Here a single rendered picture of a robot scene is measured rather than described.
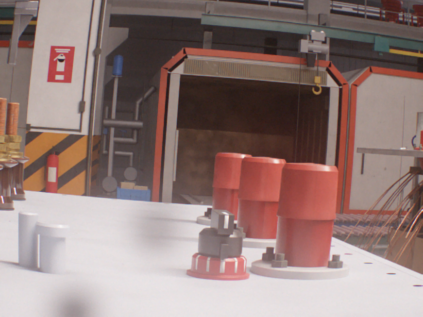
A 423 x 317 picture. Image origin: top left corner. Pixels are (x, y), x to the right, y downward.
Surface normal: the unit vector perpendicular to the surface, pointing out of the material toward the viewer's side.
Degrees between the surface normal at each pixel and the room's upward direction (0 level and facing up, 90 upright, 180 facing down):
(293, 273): 90
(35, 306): 0
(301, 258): 90
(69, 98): 90
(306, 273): 90
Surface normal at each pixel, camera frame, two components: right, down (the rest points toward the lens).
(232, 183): -0.03, -0.02
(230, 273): 0.39, 0.00
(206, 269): -0.39, -0.03
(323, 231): 0.61, 0.05
